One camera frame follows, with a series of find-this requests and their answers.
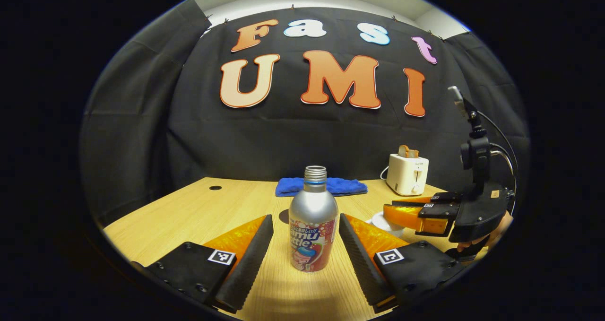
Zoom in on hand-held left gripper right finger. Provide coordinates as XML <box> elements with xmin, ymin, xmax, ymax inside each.
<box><xmin>338</xmin><ymin>212</ymin><xmax>466</xmax><ymax>313</ymax></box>

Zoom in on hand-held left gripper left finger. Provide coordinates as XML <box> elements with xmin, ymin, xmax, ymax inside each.
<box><xmin>131</xmin><ymin>214</ymin><xmax>275</xmax><ymax>313</ymax></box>

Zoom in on white teacup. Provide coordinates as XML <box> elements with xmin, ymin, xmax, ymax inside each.
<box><xmin>371</xmin><ymin>211</ymin><xmax>403</xmax><ymax>233</ymax></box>

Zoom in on silver water bottle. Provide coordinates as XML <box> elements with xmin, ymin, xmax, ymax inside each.
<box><xmin>288</xmin><ymin>165</ymin><xmax>339</xmax><ymax>273</ymax></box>

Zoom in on white toaster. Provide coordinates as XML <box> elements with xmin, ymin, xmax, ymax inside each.
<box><xmin>386</xmin><ymin>154</ymin><xmax>430</xmax><ymax>196</ymax></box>

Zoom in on blue towel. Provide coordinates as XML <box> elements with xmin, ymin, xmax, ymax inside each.
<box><xmin>275</xmin><ymin>177</ymin><xmax>368</xmax><ymax>198</ymax></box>

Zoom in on black backdrop cloth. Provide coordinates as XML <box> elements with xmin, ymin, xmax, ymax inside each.
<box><xmin>80</xmin><ymin>0</ymin><xmax>530</xmax><ymax>227</ymax></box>

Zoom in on grey cable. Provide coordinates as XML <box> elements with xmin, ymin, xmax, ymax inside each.
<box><xmin>491</xmin><ymin>144</ymin><xmax>515</xmax><ymax>177</ymax></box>

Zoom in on black cable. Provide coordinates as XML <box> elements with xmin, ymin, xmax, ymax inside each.
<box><xmin>477</xmin><ymin>111</ymin><xmax>519</xmax><ymax>203</ymax></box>

